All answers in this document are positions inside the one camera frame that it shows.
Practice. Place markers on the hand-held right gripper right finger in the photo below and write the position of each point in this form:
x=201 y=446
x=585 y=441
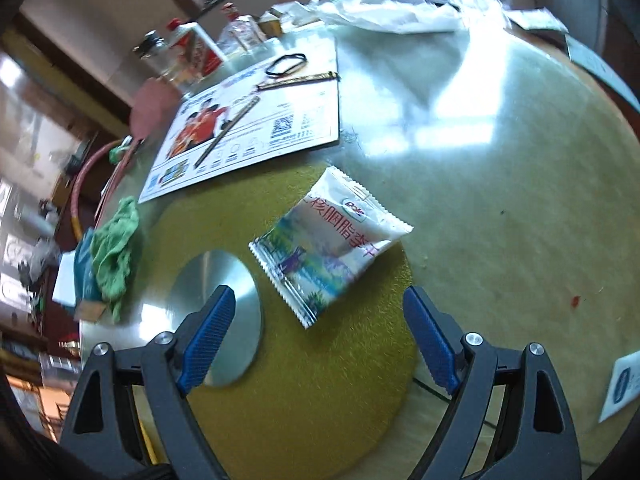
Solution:
x=430 y=340

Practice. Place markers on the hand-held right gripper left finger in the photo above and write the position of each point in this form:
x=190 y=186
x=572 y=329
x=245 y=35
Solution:
x=207 y=340

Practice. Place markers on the white landscape print snack packet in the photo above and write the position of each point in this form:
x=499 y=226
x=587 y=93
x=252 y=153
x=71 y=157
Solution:
x=330 y=240

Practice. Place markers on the silver round metal disc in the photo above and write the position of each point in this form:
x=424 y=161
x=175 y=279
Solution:
x=210 y=272

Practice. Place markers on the yellow round turntable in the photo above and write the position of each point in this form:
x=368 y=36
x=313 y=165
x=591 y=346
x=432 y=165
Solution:
x=325 y=385

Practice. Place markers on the green cloth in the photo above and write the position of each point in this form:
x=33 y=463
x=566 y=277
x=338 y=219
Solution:
x=117 y=255

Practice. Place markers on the teal tissue box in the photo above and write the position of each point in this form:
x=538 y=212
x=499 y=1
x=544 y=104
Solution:
x=75 y=280

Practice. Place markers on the white tube blue label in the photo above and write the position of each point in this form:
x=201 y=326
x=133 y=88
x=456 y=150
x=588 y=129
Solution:
x=622 y=385

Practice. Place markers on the pink yellow hula hoop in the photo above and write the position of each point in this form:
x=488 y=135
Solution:
x=80 y=185

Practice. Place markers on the small green object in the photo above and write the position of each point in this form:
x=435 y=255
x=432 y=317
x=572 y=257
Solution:
x=119 y=152

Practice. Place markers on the dark pen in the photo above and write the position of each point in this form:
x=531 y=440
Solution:
x=225 y=132

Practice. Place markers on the printed flyer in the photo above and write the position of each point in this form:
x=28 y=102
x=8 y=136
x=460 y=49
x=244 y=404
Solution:
x=280 y=125

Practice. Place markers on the pink paddle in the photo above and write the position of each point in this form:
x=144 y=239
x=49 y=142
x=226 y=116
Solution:
x=155 y=110

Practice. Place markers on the thin gold stick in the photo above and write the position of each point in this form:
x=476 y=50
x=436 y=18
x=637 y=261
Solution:
x=300 y=80

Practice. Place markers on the white bottle red label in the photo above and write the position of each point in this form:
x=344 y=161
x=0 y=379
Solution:
x=195 y=52

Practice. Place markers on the glass jar black lid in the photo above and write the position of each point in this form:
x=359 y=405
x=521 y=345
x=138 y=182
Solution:
x=152 y=57

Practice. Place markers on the clear glass bottle red cap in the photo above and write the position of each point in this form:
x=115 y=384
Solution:
x=242 y=32

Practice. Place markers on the small cardboard box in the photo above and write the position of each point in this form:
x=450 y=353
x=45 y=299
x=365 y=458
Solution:
x=271 y=24

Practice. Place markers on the white paper sheet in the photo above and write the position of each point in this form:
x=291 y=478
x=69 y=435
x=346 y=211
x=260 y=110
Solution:
x=600 y=65

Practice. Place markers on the white card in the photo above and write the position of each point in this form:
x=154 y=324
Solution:
x=537 y=20

